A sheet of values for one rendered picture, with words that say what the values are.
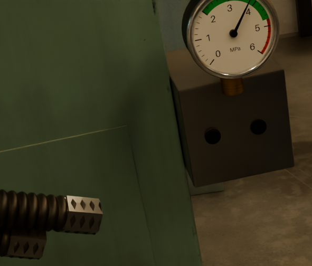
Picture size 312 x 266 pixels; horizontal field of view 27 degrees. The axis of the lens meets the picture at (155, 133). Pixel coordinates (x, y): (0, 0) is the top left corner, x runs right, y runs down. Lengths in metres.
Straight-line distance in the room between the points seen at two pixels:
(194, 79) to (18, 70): 0.13
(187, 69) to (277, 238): 0.98
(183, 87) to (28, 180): 0.15
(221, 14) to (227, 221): 1.15
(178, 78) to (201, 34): 0.07
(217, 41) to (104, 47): 0.10
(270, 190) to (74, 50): 1.22
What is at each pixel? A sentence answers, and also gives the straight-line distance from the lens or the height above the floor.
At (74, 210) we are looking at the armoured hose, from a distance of 0.43.
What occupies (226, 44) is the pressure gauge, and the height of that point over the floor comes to 0.65.
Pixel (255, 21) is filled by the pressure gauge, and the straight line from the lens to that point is 0.45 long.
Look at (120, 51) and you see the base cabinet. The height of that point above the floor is 0.65.
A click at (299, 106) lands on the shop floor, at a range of 2.20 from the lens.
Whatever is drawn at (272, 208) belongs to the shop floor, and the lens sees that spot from 1.60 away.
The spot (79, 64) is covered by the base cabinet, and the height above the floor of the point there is 0.64.
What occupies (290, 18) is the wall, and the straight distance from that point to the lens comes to 3.08.
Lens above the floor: 0.76
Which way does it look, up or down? 21 degrees down
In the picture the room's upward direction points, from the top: 11 degrees counter-clockwise
